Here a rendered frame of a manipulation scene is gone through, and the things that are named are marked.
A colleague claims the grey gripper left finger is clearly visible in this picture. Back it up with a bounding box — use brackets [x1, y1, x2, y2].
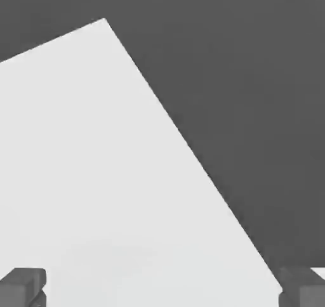
[0, 267, 48, 307]

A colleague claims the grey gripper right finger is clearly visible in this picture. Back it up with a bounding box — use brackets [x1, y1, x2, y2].
[277, 266, 325, 307]

